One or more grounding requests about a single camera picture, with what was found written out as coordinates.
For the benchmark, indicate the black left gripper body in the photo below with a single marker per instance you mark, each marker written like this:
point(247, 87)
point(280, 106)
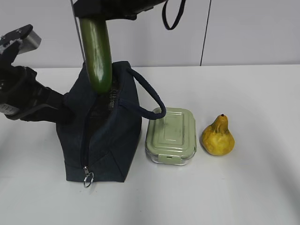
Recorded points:
point(21, 95)

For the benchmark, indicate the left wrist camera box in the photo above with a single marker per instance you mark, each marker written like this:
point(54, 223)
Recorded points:
point(24, 39)

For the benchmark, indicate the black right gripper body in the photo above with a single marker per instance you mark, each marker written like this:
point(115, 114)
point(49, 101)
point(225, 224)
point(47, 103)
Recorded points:
point(112, 9)

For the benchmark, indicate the dark blue lunch bag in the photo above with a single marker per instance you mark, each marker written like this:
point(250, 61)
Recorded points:
point(100, 142)

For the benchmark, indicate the yellow pear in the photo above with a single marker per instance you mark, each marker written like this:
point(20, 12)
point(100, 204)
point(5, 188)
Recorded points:
point(216, 138)

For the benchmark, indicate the green cucumber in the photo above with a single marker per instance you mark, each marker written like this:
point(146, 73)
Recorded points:
point(97, 52)

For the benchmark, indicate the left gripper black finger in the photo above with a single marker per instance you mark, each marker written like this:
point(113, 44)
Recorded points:
point(55, 110)

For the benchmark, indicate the green lidded glass container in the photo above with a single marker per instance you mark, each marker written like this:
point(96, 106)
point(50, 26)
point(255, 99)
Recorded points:
point(171, 140)

